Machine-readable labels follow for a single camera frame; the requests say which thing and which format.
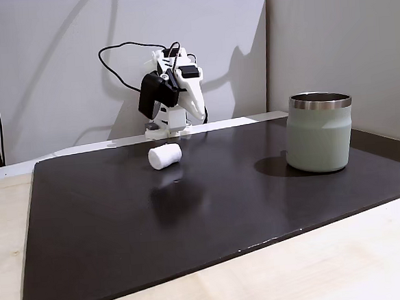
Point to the pale table edge rail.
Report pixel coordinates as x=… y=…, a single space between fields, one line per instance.
x=93 y=146

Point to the pale green steel-rimmed cup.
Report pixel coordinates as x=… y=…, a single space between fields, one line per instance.
x=317 y=138

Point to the black camera box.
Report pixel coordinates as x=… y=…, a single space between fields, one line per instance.
x=156 y=94

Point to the black table mat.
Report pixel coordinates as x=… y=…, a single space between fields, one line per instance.
x=157 y=228

